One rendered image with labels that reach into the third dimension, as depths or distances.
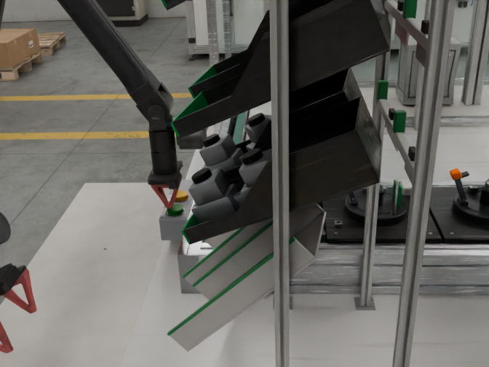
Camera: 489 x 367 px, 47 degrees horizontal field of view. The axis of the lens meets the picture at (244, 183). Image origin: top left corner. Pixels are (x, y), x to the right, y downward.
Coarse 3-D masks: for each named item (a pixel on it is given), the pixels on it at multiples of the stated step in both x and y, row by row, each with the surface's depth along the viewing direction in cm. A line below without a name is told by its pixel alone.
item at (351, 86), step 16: (320, 80) 92; (336, 80) 91; (352, 80) 88; (304, 96) 94; (320, 96) 93; (336, 96) 80; (352, 96) 84; (304, 112) 82; (240, 144) 101; (256, 144) 86; (240, 176) 89
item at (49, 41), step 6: (42, 36) 740; (48, 36) 739; (54, 36) 739; (60, 36) 743; (42, 42) 708; (48, 42) 709; (54, 42) 710; (60, 42) 761; (42, 48) 693; (48, 48) 693; (54, 48) 727; (42, 54) 696; (48, 54) 697
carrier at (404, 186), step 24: (360, 192) 133; (384, 192) 131; (408, 192) 135; (336, 216) 127; (360, 216) 123; (384, 216) 122; (336, 240) 119; (360, 240) 119; (384, 240) 118; (432, 240) 118
